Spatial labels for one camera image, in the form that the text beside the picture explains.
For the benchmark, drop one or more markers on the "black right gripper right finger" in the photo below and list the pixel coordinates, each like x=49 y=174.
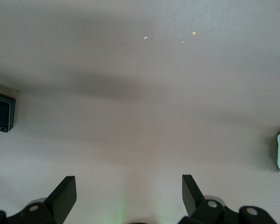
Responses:
x=193 y=198

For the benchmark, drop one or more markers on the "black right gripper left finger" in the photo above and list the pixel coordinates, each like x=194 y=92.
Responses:
x=60 y=198

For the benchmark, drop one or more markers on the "black flip phone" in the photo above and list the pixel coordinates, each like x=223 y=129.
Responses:
x=2 y=112

